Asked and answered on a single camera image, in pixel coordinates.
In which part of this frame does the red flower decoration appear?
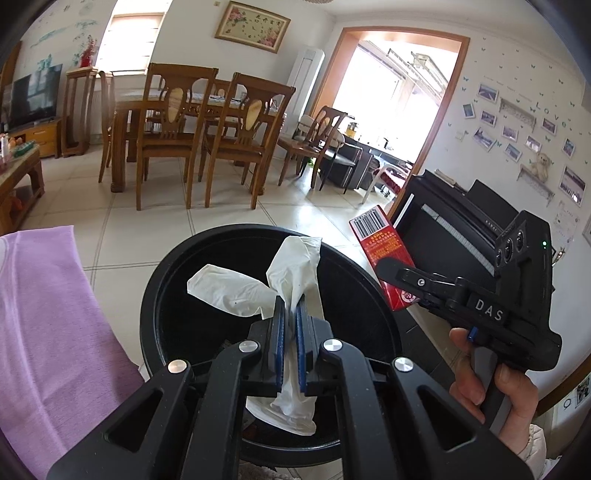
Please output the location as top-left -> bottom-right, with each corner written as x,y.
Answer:
79,39 -> 98,69

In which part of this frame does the person's right hand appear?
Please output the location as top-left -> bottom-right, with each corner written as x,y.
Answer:
449,327 -> 541,438

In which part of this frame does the wooden television stand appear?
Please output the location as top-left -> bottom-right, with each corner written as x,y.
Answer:
9,117 -> 63,160

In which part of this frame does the beige teddy bear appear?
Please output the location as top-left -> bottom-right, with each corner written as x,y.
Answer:
529,152 -> 552,181

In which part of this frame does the wooden dining chair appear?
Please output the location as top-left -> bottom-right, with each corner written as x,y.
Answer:
136,62 -> 219,210
199,71 -> 296,210
277,105 -> 349,190
98,69 -> 116,169

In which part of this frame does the white tissue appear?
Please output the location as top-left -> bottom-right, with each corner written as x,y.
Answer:
187,235 -> 324,437

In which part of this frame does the white standing air conditioner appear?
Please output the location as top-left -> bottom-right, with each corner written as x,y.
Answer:
285,46 -> 325,139

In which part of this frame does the window roller blind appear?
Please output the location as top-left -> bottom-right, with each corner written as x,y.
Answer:
95,14 -> 166,77

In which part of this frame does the group of wall photo frames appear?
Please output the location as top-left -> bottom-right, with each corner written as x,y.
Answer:
462,83 -> 589,206

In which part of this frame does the large framed floral picture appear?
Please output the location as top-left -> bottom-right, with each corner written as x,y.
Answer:
214,1 -> 291,54

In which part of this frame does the person's right forearm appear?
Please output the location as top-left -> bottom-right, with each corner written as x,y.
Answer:
508,422 -> 561,480

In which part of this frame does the wooden doorway frame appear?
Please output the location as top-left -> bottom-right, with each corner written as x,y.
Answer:
318,27 -> 472,178

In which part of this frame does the black upright piano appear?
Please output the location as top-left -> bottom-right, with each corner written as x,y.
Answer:
385,168 -> 525,287

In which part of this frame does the wooden coffee table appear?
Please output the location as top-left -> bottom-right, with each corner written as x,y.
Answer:
0,148 -> 47,236

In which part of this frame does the flat screen television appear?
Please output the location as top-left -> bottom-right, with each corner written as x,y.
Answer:
7,64 -> 63,132

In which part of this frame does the white plastic stool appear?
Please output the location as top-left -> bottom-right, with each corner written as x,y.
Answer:
362,157 -> 411,204

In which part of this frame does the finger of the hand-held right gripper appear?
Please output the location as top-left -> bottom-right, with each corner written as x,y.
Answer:
378,257 -> 467,309

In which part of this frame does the purple tablecloth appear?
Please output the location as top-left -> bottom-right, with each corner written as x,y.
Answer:
0,225 -> 146,476

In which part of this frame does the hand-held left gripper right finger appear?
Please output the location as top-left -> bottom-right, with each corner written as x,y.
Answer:
295,299 -> 534,480

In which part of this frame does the red drink carton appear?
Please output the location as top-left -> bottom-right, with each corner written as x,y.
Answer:
349,205 -> 428,311

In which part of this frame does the wooden dining table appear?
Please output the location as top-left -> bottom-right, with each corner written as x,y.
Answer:
113,90 -> 287,195

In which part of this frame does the black trash bin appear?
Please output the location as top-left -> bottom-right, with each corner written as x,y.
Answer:
140,224 -> 407,467

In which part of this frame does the white wall shelf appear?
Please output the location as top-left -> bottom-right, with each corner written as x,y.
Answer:
517,164 -> 555,206

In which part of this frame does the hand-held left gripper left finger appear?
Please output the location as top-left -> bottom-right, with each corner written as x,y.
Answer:
46,295 -> 289,480

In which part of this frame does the clutter of small household items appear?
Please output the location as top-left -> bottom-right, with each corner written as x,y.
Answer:
0,134 -> 38,160

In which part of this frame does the tall wooden plant stand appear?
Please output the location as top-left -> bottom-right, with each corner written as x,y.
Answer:
62,67 -> 99,158

